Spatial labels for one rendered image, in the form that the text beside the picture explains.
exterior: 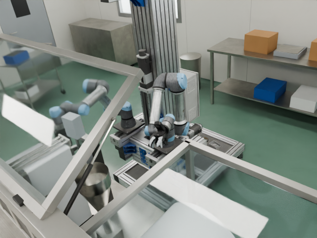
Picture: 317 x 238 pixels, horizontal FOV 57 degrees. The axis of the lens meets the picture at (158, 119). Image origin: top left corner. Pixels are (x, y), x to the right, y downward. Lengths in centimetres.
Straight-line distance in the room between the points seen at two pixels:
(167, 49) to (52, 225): 178
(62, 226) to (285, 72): 415
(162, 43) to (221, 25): 266
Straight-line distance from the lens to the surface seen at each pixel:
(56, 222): 92
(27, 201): 100
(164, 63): 241
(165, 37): 236
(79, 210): 184
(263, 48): 408
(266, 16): 456
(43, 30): 689
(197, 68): 492
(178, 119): 228
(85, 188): 119
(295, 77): 466
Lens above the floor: 231
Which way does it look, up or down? 32 degrees down
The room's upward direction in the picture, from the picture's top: 7 degrees counter-clockwise
